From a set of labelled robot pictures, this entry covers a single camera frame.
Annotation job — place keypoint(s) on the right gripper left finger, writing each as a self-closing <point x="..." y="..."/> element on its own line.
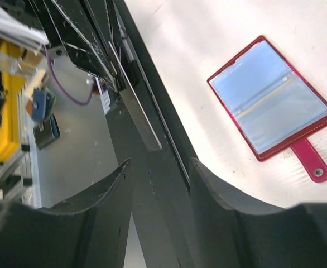
<point x="89" y="229"/>

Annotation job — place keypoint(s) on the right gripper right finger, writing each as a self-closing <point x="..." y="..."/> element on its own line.
<point x="234" y="229"/>

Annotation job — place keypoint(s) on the red leather card holder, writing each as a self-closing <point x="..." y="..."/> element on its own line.
<point x="272" y="105"/>

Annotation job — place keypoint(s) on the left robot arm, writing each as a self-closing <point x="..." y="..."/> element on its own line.
<point x="90" y="33"/>

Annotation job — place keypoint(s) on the dark green card holder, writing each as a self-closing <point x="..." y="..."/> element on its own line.
<point x="46" y="132"/>

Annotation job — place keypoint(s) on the blue card holder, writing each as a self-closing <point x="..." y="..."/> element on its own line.
<point x="42" y="102"/>

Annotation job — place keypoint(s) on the yellow storage box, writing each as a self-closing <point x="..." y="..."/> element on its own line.
<point x="9" y="131"/>

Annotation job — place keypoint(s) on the left white cable duct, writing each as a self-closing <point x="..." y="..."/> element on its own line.
<point x="28" y="135"/>

